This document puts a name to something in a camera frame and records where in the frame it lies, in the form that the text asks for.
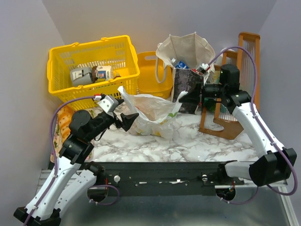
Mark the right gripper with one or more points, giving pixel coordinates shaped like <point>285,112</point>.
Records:
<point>200,92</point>

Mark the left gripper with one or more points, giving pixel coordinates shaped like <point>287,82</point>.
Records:
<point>119,120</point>

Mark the red snack bag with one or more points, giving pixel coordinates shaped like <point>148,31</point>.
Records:
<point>196,71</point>

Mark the white plastic grocery bag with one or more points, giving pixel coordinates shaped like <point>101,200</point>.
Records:
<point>156,115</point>

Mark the beige canvas tote bag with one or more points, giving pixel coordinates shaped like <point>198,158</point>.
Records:
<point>192,50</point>

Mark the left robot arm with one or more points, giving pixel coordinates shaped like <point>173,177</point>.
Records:
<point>57,195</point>

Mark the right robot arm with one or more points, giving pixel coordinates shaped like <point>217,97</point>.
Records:
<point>274,162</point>

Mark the green snack bag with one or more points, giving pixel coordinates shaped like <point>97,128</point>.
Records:
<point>210,104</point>

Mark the yellow plastic tray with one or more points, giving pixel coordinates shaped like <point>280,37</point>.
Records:
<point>147,83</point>

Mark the milk carton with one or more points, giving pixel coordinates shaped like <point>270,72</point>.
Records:
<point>102,73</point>

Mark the grey box package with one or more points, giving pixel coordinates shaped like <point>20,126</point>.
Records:
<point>81,76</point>

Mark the baguette bread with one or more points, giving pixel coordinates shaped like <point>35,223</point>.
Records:
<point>64,116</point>

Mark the yellow shopping basket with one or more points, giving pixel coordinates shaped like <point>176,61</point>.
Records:
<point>117,52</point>

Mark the wooden rack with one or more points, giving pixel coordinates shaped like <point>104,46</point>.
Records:
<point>234,87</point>

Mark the floral placemat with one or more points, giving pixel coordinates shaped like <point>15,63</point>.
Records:
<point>57,139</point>

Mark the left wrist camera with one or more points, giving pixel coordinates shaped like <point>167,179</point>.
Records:
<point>107,102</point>

